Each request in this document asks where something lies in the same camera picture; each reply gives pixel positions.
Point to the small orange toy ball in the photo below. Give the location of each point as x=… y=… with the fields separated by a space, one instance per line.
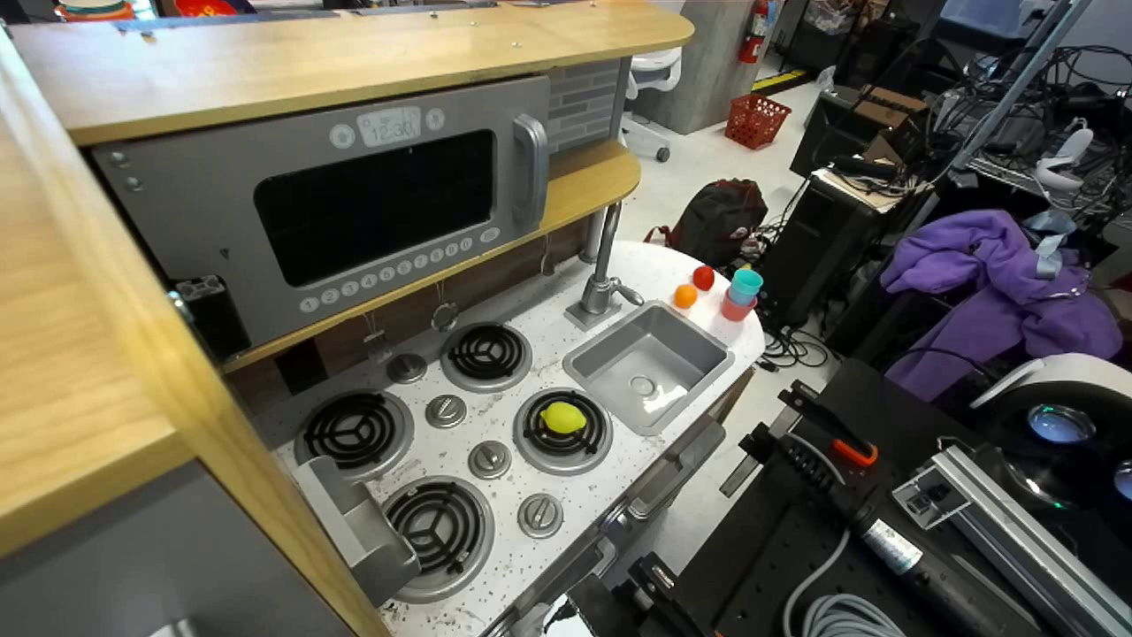
x=684 y=295

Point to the grey toy faucet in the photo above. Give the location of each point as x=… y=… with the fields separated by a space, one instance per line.
x=591 y=307

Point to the grey toy sink basin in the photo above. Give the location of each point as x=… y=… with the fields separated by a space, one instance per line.
x=650 y=365

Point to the yellow toy lemon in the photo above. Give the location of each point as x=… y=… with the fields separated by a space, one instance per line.
x=563 y=419

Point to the small red toy ball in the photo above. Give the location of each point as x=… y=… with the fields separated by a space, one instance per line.
x=702 y=277

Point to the grey toy microwave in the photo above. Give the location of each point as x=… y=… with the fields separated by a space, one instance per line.
x=274 y=225

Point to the wooden toy kitchen shelf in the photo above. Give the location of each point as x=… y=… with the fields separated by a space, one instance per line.
x=109 y=84

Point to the black coil burner back right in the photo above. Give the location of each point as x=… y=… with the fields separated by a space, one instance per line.
x=485 y=359

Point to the black coil burner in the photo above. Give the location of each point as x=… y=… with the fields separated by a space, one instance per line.
x=355 y=432
x=452 y=528
x=485 y=359
x=560 y=454

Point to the black coil burner front right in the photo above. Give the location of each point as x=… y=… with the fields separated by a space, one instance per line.
x=560 y=454

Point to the black backpack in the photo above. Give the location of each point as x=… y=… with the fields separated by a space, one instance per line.
x=716 y=225

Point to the black coil burner back left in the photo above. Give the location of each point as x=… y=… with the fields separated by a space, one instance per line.
x=355 y=432

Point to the black coil burner front left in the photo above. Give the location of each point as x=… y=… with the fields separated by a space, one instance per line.
x=452 y=528

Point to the red plastic basket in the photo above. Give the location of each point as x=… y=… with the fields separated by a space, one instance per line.
x=755 y=122

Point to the red fire extinguisher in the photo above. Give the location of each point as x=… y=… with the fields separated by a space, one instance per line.
x=755 y=34

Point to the purple cloth jacket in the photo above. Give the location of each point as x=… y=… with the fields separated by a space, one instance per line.
x=1001 y=304

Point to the orange handled tool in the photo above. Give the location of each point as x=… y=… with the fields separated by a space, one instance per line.
x=846 y=445

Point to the silver aluminium rail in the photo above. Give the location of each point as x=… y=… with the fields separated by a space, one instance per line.
x=1057 y=581

